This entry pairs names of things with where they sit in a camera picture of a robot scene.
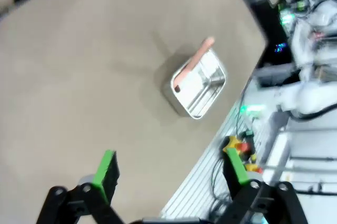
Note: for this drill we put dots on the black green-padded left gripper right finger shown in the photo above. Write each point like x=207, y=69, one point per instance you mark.
x=238, y=168

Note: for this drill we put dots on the yellow red emergency stop button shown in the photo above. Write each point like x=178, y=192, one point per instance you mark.
x=231, y=141
x=254, y=168

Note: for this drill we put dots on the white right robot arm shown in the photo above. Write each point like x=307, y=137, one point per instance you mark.
x=308, y=97

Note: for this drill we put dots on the square metal container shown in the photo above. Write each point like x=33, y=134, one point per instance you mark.
x=202, y=108

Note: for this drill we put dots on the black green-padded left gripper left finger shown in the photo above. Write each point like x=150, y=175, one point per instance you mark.
x=101, y=174

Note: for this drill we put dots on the grooved aluminium base plate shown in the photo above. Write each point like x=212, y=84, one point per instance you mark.
x=194, y=182

